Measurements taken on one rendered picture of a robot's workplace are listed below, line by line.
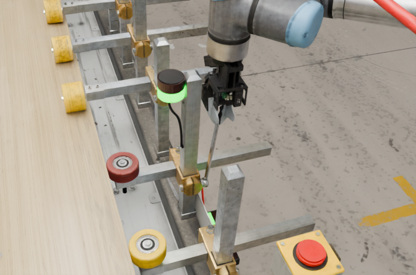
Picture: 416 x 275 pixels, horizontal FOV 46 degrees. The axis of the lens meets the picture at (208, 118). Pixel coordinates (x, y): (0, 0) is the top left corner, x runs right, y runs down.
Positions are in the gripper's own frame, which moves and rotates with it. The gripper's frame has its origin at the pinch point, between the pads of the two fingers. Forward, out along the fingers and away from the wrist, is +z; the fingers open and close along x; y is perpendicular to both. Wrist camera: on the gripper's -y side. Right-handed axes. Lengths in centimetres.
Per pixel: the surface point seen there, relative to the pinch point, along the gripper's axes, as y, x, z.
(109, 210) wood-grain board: 10.9, -29.5, 11.5
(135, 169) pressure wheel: 0.6, -20.9, 11.1
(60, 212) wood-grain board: 8.2, -40.0, 11.6
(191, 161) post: 3.5, -7.5, 9.4
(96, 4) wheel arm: -76, -16, 5
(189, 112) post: 3.7, -8.6, -6.7
